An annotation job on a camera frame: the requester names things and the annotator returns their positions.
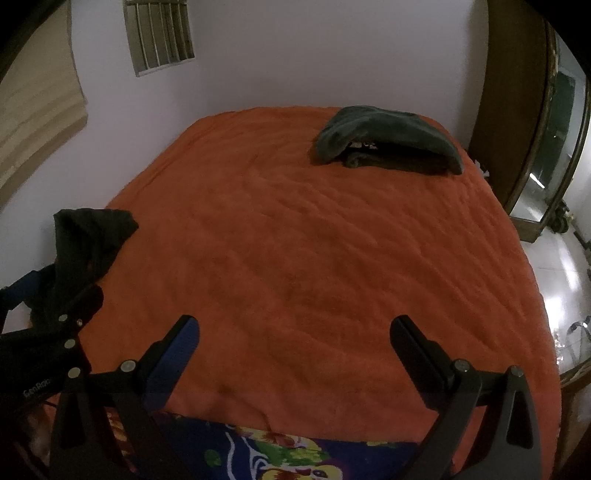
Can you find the dark wheeled object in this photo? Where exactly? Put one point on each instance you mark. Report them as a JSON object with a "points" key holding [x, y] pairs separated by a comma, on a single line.
{"points": [[563, 217]]}

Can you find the beige curtain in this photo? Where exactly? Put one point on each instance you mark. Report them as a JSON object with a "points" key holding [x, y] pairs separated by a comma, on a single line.
{"points": [[37, 120]]}

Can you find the wooden wardrobe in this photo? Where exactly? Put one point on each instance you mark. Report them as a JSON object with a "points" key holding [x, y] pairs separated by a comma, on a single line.
{"points": [[508, 92]]}

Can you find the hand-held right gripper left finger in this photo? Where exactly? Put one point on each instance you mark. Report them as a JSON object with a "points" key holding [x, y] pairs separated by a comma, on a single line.
{"points": [[184, 348]]}

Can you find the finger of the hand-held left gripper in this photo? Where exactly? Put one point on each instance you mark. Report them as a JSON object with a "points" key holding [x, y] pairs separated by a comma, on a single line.
{"points": [[23, 284], [78, 302]]}

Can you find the wardrobe mirror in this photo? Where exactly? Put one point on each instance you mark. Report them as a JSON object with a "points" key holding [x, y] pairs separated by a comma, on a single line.
{"points": [[554, 152]]}

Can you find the colourful printed blanket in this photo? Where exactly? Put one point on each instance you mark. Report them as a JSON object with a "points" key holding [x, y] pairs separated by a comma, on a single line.
{"points": [[258, 457]]}

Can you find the white crumpled cloth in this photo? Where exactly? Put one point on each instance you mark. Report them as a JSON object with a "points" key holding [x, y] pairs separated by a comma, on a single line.
{"points": [[483, 169]]}

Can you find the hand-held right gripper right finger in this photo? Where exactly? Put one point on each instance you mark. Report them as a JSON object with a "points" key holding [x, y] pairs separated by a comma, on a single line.
{"points": [[411, 353]]}

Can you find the barred window vent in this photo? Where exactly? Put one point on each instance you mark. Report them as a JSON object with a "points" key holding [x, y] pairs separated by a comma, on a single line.
{"points": [[159, 37]]}

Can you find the shiny metal frame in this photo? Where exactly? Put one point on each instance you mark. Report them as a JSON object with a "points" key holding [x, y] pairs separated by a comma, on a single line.
{"points": [[575, 337]]}

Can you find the orange blanket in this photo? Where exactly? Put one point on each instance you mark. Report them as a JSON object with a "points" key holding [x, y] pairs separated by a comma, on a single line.
{"points": [[300, 254]]}

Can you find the dark green garment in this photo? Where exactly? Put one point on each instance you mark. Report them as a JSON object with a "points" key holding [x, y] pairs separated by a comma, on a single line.
{"points": [[87, 240]]}

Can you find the wooden bed frame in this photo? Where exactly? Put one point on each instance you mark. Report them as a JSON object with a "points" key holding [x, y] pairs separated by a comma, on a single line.
{"points": [[570, 383]]}

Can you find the folded grey-green clothes pile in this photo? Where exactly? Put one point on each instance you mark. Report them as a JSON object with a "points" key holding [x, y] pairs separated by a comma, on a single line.
{"points": [[388, 129]]}

